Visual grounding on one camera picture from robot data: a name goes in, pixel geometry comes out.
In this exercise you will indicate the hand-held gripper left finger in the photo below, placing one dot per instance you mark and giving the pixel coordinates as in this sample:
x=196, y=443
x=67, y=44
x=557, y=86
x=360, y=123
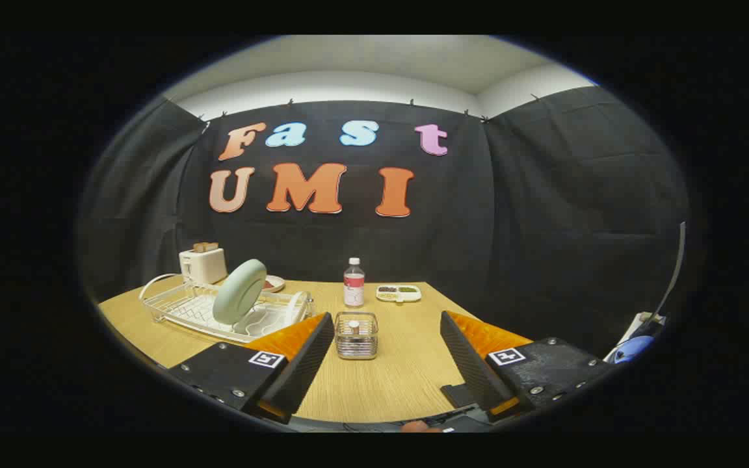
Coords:
x=303, y=370

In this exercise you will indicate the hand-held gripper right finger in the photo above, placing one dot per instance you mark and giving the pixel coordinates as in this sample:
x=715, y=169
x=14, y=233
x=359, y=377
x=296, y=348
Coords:
x=472, y=364

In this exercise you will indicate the pale green plate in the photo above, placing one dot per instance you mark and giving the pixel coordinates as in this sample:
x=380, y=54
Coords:
x=238, y=292

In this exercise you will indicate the small plate with food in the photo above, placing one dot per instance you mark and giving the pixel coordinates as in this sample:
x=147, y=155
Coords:
x=275, y=284

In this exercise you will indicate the clear bottle with red label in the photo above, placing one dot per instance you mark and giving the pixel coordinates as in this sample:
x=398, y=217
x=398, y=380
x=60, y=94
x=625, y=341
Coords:
x=354, y=286

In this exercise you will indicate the white divided snack tray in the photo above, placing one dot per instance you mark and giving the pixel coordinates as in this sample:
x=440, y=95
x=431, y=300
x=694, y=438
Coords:
x=398, y=294

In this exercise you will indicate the black backdrop cloth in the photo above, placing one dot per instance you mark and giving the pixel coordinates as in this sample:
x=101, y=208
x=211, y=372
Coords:
x=478, y=227

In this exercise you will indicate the white toaster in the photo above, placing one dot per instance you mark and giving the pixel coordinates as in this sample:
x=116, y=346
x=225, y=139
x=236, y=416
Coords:
x=204, y=266

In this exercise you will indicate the toast slices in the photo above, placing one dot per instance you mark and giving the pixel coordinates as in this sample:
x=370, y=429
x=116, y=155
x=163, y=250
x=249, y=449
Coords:
x=205, y=247

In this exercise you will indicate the blue round object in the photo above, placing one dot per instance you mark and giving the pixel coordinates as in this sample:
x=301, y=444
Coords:
x=631, y=349

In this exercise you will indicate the white object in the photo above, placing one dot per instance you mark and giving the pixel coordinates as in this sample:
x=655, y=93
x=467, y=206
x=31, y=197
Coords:
x=638, y=322

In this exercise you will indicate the grey curved pole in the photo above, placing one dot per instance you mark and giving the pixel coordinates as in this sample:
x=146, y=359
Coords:
x=675, y=273

